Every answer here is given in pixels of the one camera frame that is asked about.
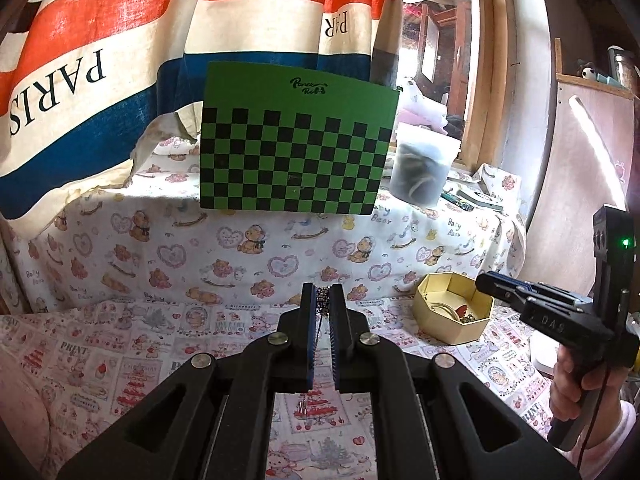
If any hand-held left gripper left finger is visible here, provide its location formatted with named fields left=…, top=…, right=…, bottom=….
left=57, top=283, right=321, bottom=480

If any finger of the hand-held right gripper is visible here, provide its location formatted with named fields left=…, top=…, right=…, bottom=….
left=475, top=271, right=587, bottom=311

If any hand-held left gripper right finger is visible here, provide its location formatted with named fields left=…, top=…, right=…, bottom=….
left=328, top=283, right=583, bottom=480

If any gold octagonal box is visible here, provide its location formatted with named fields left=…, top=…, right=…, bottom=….
left=412, top=272, right=495, bottom=346

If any person's right forearm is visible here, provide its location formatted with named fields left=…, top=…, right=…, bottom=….
left=560, top=400, right=640, bottom=480

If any person's right hand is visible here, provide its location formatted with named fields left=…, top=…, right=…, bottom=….
left=550, top=345, right=623, bottom=418

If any white box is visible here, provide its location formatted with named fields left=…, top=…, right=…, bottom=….
left=529, top=334, right=560, bottom=376

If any wooden board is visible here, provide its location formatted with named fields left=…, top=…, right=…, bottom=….
left=525, top=74, right=640, bottom=306

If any white card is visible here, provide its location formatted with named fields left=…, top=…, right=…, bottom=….
left=457, top=187, right=506, bottom=212

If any dark pen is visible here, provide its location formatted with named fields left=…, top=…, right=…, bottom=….
left=441, top=191, right=476, bottom=211

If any bear print cloth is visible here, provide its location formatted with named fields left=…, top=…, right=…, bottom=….
left=0, top=137, right=528, bottom=311

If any clear plastic tub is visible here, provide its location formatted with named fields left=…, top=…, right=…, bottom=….
left=389, top=122, right=461, bottom=207

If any green black checkerboard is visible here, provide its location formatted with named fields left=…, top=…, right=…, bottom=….
left=199, top=61, right=400, bottom=217

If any pink white cloth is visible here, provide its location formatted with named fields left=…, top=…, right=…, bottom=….
left=397, top=77, right=451, bottom=133

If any strawberry print cloth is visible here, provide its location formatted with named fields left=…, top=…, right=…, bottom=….
left=0, top=290, right=566, bottom=480

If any striped flag curtain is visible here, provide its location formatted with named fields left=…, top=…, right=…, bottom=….
left=0, top=0, right=405, bottom=221

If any black cable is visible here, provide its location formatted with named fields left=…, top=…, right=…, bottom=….
left=579, top=366, right=612, bottom=472

